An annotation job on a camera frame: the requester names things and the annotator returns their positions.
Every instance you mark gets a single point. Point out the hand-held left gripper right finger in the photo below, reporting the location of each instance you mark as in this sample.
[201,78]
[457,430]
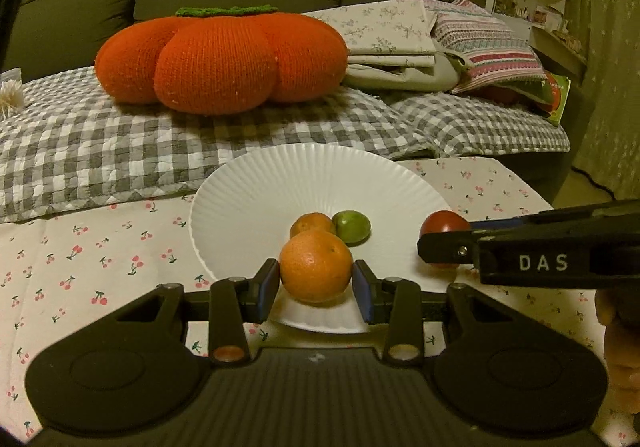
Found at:
[363,294]

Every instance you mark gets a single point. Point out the small orange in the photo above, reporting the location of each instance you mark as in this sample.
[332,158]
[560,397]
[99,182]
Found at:
[310,223]

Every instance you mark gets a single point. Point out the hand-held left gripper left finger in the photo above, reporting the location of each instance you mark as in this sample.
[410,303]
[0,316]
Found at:
[270,283]

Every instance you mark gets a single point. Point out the white ribbed plate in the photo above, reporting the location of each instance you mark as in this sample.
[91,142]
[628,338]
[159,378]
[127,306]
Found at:
[260,187]

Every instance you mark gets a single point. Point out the grey checked blanket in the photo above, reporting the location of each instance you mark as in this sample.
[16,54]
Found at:
[100,147]

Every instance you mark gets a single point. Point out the striped patterned pillow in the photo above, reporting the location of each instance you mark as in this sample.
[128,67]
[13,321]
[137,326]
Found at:
[490,47]

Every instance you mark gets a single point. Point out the green snack packet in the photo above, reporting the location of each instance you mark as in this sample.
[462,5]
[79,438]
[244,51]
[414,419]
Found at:
[557,97]

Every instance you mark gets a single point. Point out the orange knitted pumpkin cushion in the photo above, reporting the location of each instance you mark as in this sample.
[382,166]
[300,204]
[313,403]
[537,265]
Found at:
[215,62]

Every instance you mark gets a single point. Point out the cherry print tablecloth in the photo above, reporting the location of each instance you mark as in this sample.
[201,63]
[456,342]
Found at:
[100,252]

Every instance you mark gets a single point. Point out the large orange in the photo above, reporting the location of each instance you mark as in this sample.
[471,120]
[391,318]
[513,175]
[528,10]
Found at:
[315,267]

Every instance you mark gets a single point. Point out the folded floral sheet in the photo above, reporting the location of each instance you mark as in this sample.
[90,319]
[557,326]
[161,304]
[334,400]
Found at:
[385,32]

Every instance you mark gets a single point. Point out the green lime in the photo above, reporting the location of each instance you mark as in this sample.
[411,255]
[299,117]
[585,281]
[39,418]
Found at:
[354,227]

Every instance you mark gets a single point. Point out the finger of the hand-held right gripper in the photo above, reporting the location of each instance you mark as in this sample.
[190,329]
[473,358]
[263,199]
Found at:
[445,247]
[575,217]

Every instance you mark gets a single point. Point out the floral curtain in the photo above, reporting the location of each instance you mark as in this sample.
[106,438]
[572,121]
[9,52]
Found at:
[610,52]

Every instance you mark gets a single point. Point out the red tomato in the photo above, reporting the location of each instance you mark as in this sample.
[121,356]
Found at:
[442,221]

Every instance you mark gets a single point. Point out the red orange cushion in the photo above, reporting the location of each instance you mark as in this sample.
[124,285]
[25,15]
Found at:
[497,96]

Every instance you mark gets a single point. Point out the person's right hand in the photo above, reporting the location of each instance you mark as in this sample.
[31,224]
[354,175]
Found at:
[620,357]

